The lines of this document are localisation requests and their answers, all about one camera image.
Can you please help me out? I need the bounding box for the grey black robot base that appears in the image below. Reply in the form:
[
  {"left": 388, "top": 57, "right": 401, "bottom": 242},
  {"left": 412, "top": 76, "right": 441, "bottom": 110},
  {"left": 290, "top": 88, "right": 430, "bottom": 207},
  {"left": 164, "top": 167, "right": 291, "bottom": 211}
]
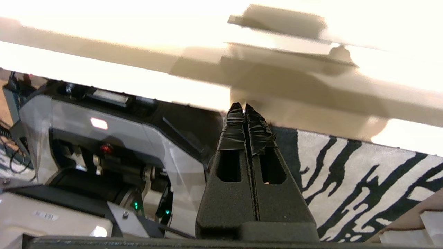
[{"left": 0, "top": 71, "right": 229, "bottom": 240}]

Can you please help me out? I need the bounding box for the white black zebra rug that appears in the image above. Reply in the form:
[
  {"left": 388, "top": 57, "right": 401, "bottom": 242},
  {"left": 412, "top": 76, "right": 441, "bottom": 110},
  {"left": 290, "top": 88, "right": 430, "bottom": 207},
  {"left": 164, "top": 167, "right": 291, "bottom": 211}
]
[{"left": 270, "top": 126, "right": 443, "bottom": 242}]

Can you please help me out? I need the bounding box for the wide cream ribbed drawer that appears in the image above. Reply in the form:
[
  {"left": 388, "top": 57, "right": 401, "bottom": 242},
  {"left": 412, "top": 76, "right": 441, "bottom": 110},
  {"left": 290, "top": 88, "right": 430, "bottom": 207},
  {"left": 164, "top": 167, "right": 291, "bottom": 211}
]
[{"left": 0, "top": 0, "right": 443, "bottom": 156}]

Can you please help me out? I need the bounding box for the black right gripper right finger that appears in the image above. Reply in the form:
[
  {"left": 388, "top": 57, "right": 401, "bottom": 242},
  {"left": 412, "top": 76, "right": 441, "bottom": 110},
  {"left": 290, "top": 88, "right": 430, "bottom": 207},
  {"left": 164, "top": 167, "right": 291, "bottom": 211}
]
[{"left": 244, "top": 104, "right": 319, "bottom": 241}]

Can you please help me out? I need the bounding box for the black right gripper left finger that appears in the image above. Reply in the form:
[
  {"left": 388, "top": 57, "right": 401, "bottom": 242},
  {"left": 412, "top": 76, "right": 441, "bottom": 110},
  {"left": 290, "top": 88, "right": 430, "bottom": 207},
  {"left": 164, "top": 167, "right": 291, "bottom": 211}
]
[{"left": 196, "top": 102, "right": 257, "bottom": 240}]

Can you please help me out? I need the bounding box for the brown cardboard box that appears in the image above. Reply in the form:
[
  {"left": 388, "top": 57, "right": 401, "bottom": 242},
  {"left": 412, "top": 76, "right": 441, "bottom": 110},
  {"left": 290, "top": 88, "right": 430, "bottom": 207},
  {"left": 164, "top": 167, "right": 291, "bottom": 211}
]
[{"left": 365, "top": 188, "right": 443, "bottom": 245}]

